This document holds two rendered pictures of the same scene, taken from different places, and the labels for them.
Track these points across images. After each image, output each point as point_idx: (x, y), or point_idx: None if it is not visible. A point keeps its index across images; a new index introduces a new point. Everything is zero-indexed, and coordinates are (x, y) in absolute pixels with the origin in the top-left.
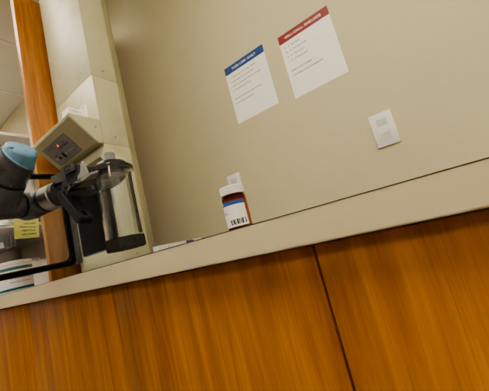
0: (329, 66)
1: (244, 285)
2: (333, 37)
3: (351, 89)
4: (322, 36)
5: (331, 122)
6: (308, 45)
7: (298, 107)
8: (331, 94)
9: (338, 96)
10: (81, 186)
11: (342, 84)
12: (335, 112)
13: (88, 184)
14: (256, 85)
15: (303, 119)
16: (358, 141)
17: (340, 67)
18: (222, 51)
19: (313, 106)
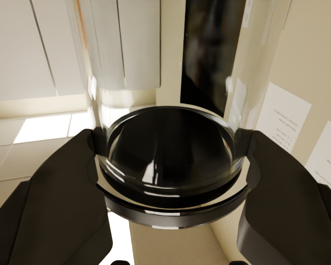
0: (275, 99)
1: None
2: (261, 114)
3: (276, 65)
4: (265, 124)
5: (304, 48)
6: (273, 131)
7: (316, 93)
8: (287, 75)
9: (286, 69)
10: (48, 234)
11: (277, 76)
12: (296, 55)
13: (91, 184)
14: None
15: (321, 76)
16: (301, 10)
17: (271, 90)
18: None
19: (306, 80)
